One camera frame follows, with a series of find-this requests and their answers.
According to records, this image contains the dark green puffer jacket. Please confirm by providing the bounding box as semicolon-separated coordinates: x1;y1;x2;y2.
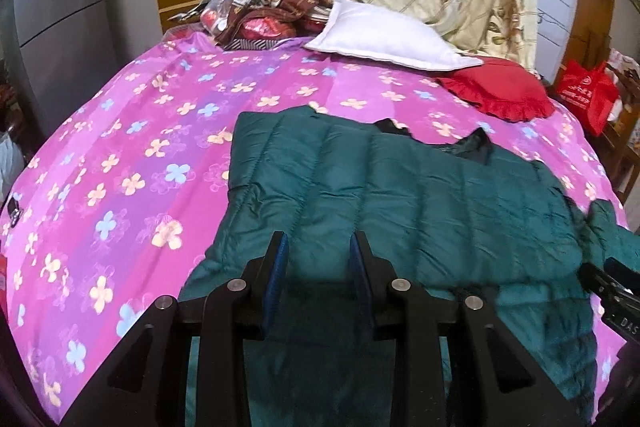
180;107;639;426

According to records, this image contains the wooden shelf rack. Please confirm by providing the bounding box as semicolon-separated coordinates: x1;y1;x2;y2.
597;48;639;204

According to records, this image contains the pink floral bed sheet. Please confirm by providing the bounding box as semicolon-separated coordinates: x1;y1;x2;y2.
1;35;614;419

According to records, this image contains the red shopping bag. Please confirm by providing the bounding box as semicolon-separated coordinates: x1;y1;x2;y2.
553;60;618;138

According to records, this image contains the red box at bedside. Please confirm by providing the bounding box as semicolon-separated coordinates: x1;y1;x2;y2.
0;254;8;314

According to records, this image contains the small black device on bed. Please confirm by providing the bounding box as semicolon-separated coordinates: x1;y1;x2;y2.
6;197;22;228

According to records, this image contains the red ruffled cushion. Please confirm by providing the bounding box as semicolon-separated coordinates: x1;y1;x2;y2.
434;57;555;122

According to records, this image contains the white plastic bag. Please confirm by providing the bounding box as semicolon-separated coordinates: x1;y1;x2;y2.
0;133;25;202

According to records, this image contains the white pillow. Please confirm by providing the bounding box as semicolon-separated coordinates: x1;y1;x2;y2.
305;0;484;72

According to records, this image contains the grey wardrobe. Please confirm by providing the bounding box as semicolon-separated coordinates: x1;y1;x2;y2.
1;0;162;135

